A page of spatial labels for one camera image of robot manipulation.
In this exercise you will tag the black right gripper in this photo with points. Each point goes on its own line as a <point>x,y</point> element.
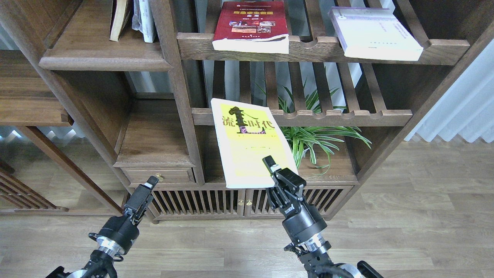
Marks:
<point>302,221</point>

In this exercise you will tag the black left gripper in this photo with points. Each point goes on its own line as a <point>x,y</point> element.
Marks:
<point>119,233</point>

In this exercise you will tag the yellow green book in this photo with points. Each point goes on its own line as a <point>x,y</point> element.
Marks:
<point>246,134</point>

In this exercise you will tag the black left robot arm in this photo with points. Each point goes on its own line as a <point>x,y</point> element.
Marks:
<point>100,264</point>

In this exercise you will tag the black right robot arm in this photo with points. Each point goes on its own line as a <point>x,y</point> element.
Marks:
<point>318,264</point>

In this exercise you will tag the brass drawer knob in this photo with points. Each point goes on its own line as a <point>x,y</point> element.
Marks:
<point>159,177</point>

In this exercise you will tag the green spider plant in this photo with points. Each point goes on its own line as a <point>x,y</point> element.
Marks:
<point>303,140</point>

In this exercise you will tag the dark wooden bookshelf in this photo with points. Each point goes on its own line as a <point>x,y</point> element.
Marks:
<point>145,109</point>

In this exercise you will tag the red cover book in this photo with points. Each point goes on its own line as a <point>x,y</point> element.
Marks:
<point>252,27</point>

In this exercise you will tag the tan upright book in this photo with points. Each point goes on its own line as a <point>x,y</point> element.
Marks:
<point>120,14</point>

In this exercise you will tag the white lavender book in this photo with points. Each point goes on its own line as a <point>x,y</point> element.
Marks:
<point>373,33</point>

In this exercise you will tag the white curtain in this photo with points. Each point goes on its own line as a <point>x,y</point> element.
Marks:
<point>466,110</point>

